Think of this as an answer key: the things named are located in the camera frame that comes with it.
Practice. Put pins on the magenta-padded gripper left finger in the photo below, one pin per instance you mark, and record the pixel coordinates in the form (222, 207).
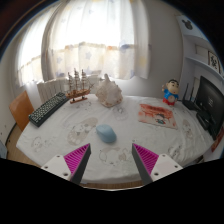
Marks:
(77, 159)

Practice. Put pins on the white star-print curtain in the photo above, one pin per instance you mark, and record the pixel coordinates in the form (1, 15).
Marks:
(90, 40)

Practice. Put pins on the white radiator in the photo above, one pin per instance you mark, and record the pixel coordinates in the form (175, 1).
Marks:
(50, 90)

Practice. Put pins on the black monitor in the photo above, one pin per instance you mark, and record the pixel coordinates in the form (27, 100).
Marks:
(212, 101)

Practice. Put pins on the small black box device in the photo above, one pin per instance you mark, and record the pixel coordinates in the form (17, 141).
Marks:
(203, 120)

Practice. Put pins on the orange wooden chair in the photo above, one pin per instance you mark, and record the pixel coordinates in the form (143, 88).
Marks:
(20, 110)

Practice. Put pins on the cartoon boy figurine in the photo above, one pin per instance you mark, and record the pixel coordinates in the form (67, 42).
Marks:
(171, 92)

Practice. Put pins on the white wall shelf unit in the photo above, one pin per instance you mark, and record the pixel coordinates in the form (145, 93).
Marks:
(200, 46)

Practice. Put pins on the black router with antennas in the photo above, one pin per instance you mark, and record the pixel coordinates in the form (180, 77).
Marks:
(190, 104)

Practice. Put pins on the wooden model sailing ship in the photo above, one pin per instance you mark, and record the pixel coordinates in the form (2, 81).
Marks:
(78, 91)

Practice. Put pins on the white printed tablecloth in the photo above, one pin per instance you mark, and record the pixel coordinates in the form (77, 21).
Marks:
(110, 160)

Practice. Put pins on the light blue computer mouse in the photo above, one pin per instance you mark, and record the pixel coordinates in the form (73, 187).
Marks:
(106, 133)

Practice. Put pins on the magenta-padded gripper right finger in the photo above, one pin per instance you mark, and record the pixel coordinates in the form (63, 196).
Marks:
(146, 159)

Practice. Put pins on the white conch shell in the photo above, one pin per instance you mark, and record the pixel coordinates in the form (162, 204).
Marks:
(109, 91)

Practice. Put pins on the black keyboard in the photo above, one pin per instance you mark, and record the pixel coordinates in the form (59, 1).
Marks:
(48, 109)

